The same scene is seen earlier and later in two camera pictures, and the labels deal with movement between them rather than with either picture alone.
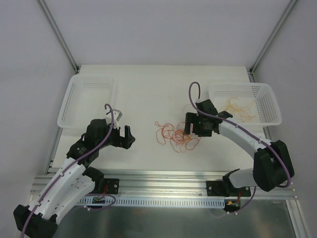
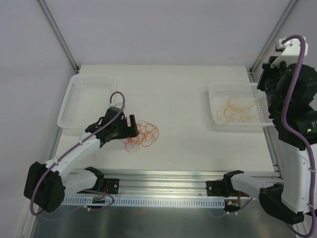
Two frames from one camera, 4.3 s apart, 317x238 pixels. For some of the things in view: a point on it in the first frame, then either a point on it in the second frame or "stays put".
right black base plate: (217, 188) stays put
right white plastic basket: (251, 103) stays put
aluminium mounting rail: (161, 184) stays put
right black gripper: (196, 124) -> (266, 81)
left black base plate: (111, 186) stays put
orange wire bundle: (179, 141) -> (148, 134)
